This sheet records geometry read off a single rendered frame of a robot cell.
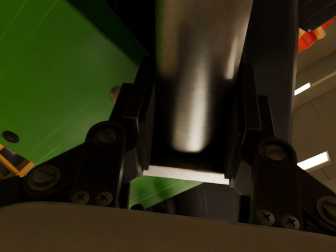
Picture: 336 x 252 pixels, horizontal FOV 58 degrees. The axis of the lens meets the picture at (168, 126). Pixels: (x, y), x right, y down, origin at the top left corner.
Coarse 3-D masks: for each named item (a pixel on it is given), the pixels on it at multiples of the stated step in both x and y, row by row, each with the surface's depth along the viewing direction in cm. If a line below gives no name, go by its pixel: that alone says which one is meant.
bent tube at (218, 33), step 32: (160, 0) 9; (192, 0) 8; (224, 0) 8; (160, 32) 9; (192, 32) 9; (224, 32) 9; (160, 64) 10; (192, 64) 9; (224, 64) 10; (160, 96) 11; (192, 96) 10; (224, 96) 11; (160, 128) 12; (192, 128) 11; (224, 128) 12; (160, 160) 12; (192, 160) 13
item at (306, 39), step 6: (324, 24) 328; (300, 30) 302; (312, 30) 320; (318, 30) 316; (300, 36) 308; (306, 36) 317; (312, 36) 321; (318, 36) 320; (300, 42) 320; (306, 42) 317; (312, 42) 320; (300, 48) 326; (306, 48) 320
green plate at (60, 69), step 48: (0, 0) 12; (48, 0) 12; (96, 0) 16; (0, 48) 14; (48, 48) 14; (96, 48) 13; (144, 48) 17; (0, 96) 16; (48, 96) 16; (96, 96) 15; (48, 144) 19; (144, 192) 21
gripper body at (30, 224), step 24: (0, 216) 7; (24, 216) 7; (48, 216) 7; (72, 216) 7; (96, 216) 7; (120, 216) 7; (144, 216) 7; (168, 216) 7; (0, 240) 6; (24, 240) 6; (48, 240) 6; (72, 240) 6; (96, 240) 6; (120, 240) 6; (144, 240) 6; (168, 240) 6; (192, 240) 6; (216, 240) 6; (240, 240) 6; (264, 240) 6; (288, 240) 6; (312, 240) 6
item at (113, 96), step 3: (114, 87) 15; (117, 87) 15; (120, 87) 15; (111, 90) 15; (114, 90) 15; (117, 90) 15; (111, 93) 15; (114, 93) 15; (117, 93) 15; (111, 96) 15; (114, 96) 15; (111, 99) 15; (114, 99) 15; (114, 102) 15
